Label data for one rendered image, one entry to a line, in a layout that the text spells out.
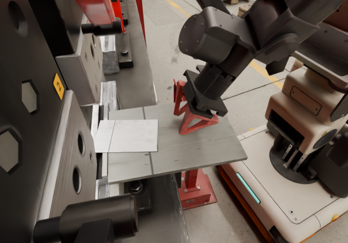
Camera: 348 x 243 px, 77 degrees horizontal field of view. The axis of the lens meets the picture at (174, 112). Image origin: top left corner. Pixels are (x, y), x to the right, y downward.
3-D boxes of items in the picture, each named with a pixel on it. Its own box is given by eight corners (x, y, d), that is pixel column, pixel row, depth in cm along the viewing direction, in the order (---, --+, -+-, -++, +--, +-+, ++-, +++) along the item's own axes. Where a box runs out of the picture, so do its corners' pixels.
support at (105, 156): (110, 183, 41) (106, 175, 39) (105, 184, 41) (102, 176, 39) (110, 128, 51) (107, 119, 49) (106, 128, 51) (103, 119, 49)
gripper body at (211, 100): (194, 111, 37) (222, 77, 33) (180, 75, 44) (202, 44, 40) (222, 119, 40) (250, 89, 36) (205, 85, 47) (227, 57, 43)
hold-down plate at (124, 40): (133, 67, 86) (132, 60, 84) (119, 68, 85) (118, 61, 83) (129, 33, 106) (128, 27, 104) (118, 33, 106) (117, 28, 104)
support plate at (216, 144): (247, 160, 43) (248, 157, 42) (109, 185, 39) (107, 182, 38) (216, 99, 55) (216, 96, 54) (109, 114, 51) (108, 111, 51)
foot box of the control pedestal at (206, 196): (217, 202, 136) (220, 194, 127) (178, 211, 132) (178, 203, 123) (206, 173, 150) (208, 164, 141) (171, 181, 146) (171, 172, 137)
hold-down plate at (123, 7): (128, 24, 113) (127, 18, 111) (117, 25, 113) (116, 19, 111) (125, 4, 134) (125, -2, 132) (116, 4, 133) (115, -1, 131)
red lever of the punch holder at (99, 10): (109, -29, 15) (120, 19, 24) (44, -26, 14) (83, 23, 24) (112, -1, 15) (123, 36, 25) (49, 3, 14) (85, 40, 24)
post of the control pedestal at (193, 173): (196, 187, 130) (204, 127, 92) (187, 188, 130) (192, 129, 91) (193, 179, 134) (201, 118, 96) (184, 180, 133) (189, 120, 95)
